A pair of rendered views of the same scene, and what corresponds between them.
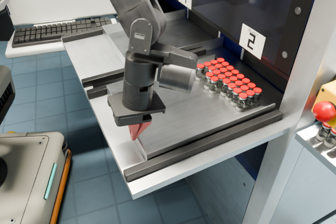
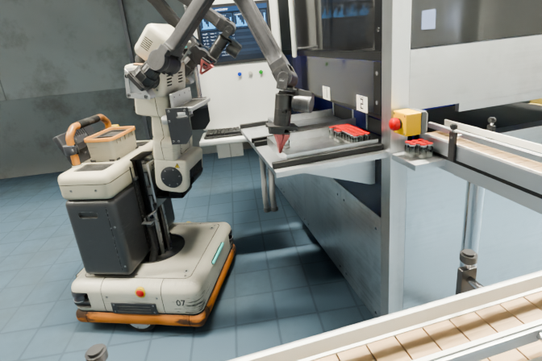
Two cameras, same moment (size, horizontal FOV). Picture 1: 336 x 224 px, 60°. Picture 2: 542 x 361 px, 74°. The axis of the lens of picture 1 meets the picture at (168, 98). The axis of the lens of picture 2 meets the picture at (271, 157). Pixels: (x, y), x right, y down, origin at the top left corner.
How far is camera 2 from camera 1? 0.76 m
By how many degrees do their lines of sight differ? 24
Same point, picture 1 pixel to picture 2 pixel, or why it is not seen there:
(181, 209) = (335, 299)
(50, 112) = not seen: hidden behind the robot
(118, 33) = not seen: hidden behind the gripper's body
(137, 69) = (281, 98)
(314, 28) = (385, 79)
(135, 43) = (279, 84)
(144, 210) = (298, 297)
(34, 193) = (205, 257)
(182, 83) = (304, 104)
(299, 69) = (384, 108)
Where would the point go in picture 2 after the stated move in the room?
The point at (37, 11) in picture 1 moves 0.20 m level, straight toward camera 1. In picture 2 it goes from (223, 120) to (227, 127)
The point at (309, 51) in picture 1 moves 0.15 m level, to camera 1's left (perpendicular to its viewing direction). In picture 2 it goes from (385, 93) to (339, 97)
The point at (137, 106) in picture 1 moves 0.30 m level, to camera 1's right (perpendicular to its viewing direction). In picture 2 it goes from (281, 122) to (375, 118)
